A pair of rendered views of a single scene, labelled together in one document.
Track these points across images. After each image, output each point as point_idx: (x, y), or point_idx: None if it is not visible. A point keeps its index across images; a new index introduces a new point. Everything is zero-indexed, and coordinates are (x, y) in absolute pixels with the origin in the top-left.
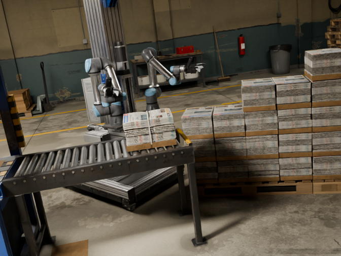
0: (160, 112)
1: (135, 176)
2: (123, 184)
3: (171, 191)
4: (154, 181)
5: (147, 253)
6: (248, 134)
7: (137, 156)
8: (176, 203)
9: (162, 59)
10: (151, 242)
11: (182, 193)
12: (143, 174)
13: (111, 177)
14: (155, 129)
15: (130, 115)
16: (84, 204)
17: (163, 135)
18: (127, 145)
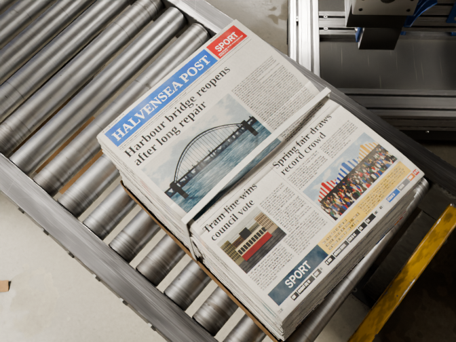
0: (330, 184)
1: (392, 53)
2: (316, 70)
3: (452, 165)
4: (408, 124)
5: (153, 330)
6: None
7: (100, 270)
8: (401, 229)
9: None
10: (200, 304)
11: (381, 276)
12: (415, 68)
13: (33, 222)
14: (211, 260)
15: (226, 69)
16: (250, 7)
17: (237, 291)
18: (125, 183)
